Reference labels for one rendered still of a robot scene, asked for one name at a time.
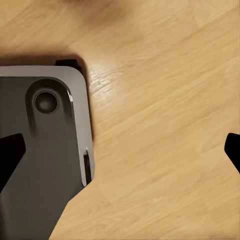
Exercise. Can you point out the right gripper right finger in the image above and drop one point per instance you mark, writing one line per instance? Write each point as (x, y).
(232, 149)

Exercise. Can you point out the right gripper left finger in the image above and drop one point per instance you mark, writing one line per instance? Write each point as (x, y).
(12, 149)

